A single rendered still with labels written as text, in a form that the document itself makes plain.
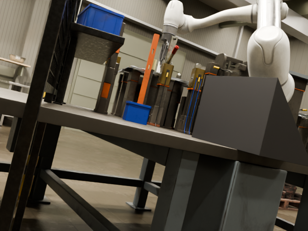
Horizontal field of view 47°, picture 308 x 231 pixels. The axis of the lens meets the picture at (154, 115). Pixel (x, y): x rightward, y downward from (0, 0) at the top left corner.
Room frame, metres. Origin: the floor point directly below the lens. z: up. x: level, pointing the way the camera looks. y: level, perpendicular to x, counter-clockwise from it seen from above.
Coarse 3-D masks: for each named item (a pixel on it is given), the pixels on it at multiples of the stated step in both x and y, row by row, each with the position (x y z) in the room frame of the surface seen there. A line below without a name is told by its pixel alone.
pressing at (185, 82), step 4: (124, 68) 2.14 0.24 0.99; (128, 68) 2.14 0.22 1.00; (132, 68) 2.10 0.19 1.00; (136, 68) 2.00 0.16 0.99; (140, 68) 2.01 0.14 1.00; (156, 72) 2.03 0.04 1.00; (156, 76) 2.19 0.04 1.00; (176, 80) 2.06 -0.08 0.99; (180, 80) 2.07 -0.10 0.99; (184, 80) 2.07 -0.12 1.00; (184, 84) 2.26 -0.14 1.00; (304, 116) 2.42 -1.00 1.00
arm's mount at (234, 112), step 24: (216, 96) 1.44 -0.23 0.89; (240, 96) 1.33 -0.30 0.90; (264, 96) 1.23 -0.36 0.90; (216, 120) 1.41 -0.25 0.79; (240, 120) 1.31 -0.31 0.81; (264, 120) 1.21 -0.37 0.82; (288, 120) 1.25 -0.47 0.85; (240, 144) 1.28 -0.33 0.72; (264, 144) 1.21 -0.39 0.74; (288, 144) 1.27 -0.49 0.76
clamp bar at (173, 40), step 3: (171, 36) 1.98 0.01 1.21; (174, 36) 1.97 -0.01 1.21; (171, 39) 1.97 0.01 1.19; (174, 39) 1.96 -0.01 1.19; (177, 39) 1.98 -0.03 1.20; (171, 42) 1.98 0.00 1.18; (174, 42) 1.98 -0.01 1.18; (171, 45) 1.98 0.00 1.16; (174, 45) 1.98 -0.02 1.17; (168, 48) 1.99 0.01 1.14; (171, 48) 1.98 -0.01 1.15; (168, 51) 1.98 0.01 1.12; (171, 51) 1.99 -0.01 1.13; (168, 54) 1.99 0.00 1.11; (165, 57) 2.00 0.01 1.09; (168, 57) 1.99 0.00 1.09; (165, 60) 1.99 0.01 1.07
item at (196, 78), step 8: (192, 72) 2.00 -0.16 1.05; (200, 72) 1.96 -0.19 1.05; (192, 80) 1.97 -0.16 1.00; (200, 80) 1.96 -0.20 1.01; (192, 88) 1.96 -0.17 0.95; (200, 88) 1.97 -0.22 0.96; (192, 96) 1.97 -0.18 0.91; (192, 104) 1.96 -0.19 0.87; (184, 112) 2.00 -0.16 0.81; (192, 112) 1.97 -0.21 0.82; (184, 120) 1.96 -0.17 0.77; (192, 120) 1.97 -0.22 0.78; (184, 128) 1.95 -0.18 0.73
